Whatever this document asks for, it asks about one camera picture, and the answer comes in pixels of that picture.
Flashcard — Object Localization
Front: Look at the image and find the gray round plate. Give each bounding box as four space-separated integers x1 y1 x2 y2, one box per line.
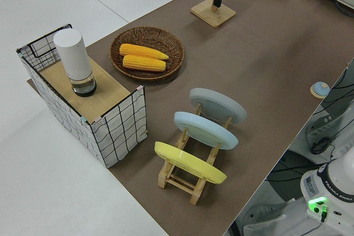
189 87 248 126

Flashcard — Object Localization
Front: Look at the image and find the black wire grid basket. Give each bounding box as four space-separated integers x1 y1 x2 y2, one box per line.
15 23 147 169

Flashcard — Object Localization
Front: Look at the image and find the light blue round plate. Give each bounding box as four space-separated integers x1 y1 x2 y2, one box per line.
173 111 240 151

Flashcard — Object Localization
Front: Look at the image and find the brown wicker basket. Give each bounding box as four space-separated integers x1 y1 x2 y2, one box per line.
110 27 186 82

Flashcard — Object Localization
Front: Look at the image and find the yellow corn cob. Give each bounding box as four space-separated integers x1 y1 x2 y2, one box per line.
122 54 167 72
119 43 170 61

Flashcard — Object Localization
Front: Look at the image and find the white cylindrical bottle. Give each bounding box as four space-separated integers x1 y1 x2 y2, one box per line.
53 29 98 98

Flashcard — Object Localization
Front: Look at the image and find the wooden mug tree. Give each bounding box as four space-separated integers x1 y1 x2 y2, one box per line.
190 0 237 29

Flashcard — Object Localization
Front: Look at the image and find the green plug cable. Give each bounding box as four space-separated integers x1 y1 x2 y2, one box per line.
317 204 330 223

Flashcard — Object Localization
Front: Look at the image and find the yellow round plate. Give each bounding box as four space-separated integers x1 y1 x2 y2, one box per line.
154 141 228 185

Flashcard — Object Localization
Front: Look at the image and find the wooden shelf board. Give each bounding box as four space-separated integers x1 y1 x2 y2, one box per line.
38 56 131 123

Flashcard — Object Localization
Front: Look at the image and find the wooden plate rack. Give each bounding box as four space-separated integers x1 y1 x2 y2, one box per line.
157 102 233 206

